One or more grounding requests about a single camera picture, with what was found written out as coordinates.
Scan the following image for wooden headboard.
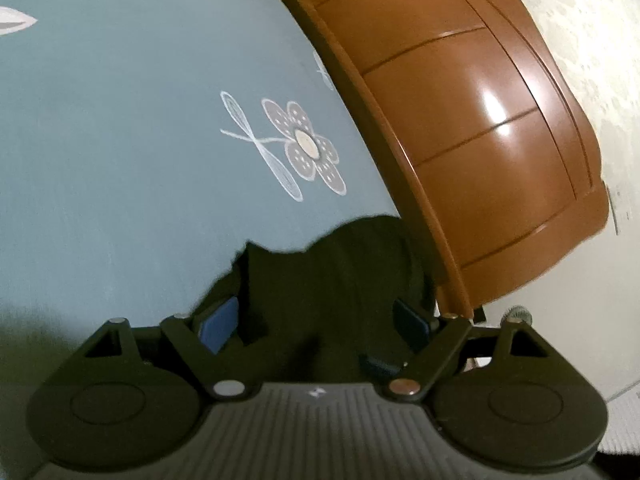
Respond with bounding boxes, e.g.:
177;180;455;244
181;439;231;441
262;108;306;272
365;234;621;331
272;0;619;322

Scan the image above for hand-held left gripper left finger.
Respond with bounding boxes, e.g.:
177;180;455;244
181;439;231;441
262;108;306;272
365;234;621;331
82;296;251;402

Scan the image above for black drawstring pants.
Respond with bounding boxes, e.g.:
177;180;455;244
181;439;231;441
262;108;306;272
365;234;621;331
192;215;441;387

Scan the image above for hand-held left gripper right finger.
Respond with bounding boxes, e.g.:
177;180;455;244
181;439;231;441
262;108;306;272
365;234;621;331
360;300;552;403

